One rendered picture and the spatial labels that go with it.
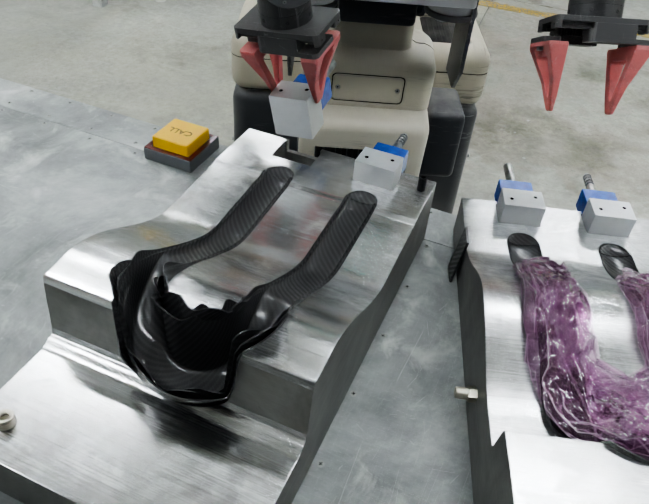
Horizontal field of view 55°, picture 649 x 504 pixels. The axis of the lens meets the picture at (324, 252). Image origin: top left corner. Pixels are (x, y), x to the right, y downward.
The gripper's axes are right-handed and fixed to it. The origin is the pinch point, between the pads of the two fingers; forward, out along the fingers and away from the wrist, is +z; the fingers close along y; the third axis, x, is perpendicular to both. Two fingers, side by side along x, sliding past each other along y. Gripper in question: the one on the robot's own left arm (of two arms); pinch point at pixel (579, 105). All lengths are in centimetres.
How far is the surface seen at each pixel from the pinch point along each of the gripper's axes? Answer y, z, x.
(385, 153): -21.2, 7.1, 3.6
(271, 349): -32.5, 20.3, -26.4
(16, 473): -52, 30, -30
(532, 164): 58, 23, 176
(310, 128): -30.5, 4.6, 2.7
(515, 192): -4.7, 10.9, 3.9
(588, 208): 4.4, 12.3, 3.2
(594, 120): 96, 6, 211
